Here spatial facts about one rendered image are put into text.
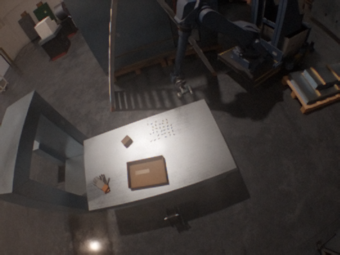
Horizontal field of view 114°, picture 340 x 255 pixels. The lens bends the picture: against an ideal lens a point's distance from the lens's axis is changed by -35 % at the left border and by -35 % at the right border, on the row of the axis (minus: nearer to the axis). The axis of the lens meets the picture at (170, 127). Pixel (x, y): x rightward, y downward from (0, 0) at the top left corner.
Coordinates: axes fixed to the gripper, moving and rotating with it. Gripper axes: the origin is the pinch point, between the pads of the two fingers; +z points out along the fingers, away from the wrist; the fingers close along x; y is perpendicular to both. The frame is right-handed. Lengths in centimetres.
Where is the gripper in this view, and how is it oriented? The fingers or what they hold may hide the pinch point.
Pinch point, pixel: (183, 92)
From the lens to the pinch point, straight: 237.6
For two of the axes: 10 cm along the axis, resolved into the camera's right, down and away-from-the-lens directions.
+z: 2.7, 8.2, -5.1
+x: -6.3, -2.6, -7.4
